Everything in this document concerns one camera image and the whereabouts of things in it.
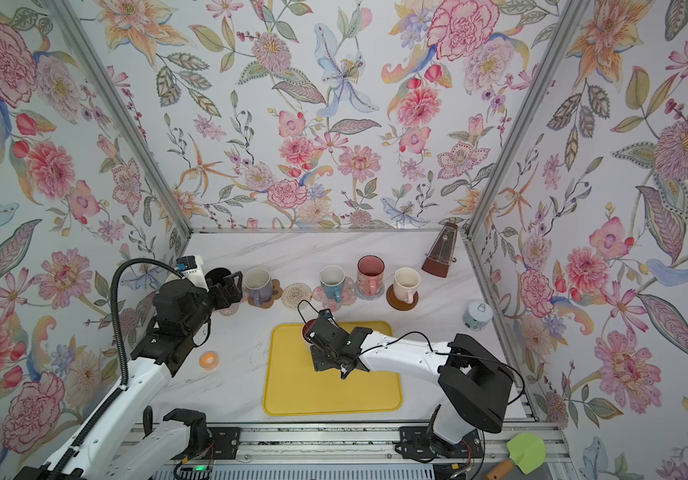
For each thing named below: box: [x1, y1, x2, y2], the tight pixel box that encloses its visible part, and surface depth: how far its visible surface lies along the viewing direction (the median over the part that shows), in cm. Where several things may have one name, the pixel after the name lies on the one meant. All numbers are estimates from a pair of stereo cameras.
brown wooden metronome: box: [421, 222, 458, 278], surface depth 105 cm
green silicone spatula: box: [485, 433, 547, 480], surface depth 75 cm
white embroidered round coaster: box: [281, 282, 312, 310], surface depth 103 cm
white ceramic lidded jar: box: [462, 301, 494, 331], surface depth 95 cm
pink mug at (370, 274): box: [357, 254, 385, 296], surface depth 97 cm
